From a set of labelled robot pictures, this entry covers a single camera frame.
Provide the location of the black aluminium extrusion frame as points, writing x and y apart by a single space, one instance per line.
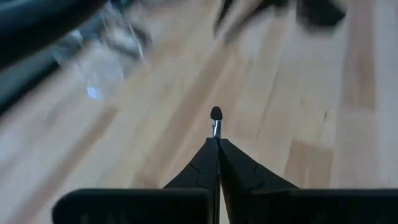
18 90

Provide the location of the clear acrylic organizer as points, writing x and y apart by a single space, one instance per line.
102 71

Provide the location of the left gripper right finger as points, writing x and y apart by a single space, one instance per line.
255 202

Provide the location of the small round-tip makeup brush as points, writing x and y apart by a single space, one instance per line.
216 112

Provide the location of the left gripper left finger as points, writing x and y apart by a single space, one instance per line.
180 205

